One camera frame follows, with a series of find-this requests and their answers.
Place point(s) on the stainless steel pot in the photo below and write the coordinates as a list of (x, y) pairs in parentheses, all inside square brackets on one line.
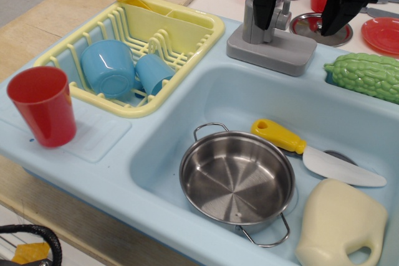
[(239, 180)]

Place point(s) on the grey toy faucet with lever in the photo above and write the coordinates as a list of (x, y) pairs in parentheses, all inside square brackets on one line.
[(273, 48)]

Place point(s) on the green toy bitter gourd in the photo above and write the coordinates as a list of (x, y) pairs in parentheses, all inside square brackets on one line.
[(372, 75)]

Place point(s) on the red plastic cup behind gripper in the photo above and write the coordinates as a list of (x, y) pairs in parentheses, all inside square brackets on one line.
[(318, 5)]

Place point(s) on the yellow handled toy knife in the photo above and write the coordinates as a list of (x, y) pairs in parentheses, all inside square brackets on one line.
[(314, 160)]

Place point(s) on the yellow plastic dish rack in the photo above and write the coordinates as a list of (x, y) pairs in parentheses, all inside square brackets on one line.
[(179, 35)]

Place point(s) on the small blue plastic cup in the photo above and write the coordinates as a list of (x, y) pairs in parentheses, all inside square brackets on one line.
[(152, 71)]

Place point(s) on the red plastic plate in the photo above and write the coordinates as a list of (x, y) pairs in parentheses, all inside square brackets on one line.
[(382, 34)]

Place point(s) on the light blue toy sink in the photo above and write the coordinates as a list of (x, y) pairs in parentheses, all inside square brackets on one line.
[(116, 185)]

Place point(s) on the cream plastic jug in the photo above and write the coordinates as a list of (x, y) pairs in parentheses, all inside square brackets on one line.
[(339, 220)]

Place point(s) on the large blue plastic cup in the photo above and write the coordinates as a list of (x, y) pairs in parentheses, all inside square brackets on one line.
[(108, 68)]

